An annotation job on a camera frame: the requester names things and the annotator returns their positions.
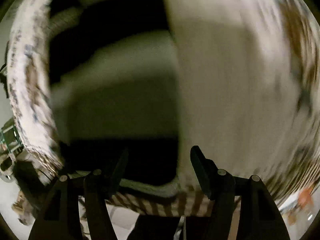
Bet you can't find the floral cream bedsheet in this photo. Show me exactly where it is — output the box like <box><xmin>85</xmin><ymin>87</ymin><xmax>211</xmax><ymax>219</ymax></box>
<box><xmin>5</xmin><ymin>0</ymin><xmax>319</xmax><ymax>217</ymax></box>

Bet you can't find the grey black garment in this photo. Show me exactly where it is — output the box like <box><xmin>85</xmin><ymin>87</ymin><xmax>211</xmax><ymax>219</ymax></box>
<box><xmin>48</xmin><ymin>0</ymin><xmax>180</xmax><ymax>198</ymax></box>

